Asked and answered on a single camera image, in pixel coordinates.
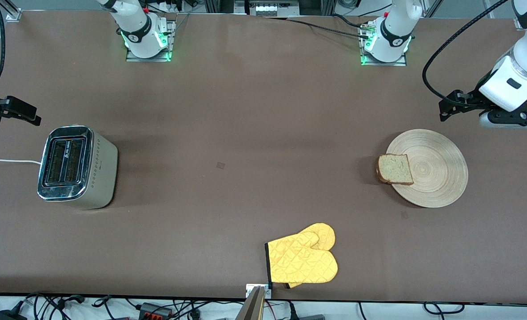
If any black and orange connector block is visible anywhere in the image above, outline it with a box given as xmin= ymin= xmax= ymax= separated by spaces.
xmin=138 ymin=302 xmax=174 ymax=319

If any round wooden plate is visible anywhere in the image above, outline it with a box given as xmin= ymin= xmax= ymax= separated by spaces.
xmin=386 ymin=129 xmax=469 ymax=208

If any grey power strip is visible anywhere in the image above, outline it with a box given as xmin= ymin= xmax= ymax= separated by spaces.
xmin=246 ymin=0 xmax=300 ymax=16

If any small metal table-edge bracket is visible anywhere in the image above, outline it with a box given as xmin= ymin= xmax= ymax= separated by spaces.
xmin=245 ymin=284 xmax=272 ymax=299

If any black left camera mount bracket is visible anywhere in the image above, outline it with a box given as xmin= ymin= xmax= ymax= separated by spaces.
xmin=487 ymin=89 xmax=527 ymax=125

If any tan camera mount bar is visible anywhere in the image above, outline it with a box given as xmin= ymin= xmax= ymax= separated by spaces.
xmin=235 ymin=287 xmax=267 ymax=320

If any yellow quilted oven mitt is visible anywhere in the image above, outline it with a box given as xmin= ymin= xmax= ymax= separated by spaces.
xmin=265 ymin=231 xmax=339 ymax=285
xmin=286 ymin=223 xmax=336 ymax=289

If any thin black cable on table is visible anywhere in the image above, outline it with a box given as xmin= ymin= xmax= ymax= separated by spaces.
xmin=263 ymin=16 xmax=371 ymax=39

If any silver two-slot toaster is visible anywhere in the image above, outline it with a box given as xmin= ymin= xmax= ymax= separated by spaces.
xmin=37 ymin=125 xmax=118 ymax=210

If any brown bread slice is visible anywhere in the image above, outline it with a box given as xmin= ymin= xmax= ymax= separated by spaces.
xmin=376 ymin=153 xmax=414 ymax=186

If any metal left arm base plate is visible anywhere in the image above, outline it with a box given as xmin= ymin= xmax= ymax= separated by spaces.
xmin=360 ymin=20 xmax=409 ymax=67

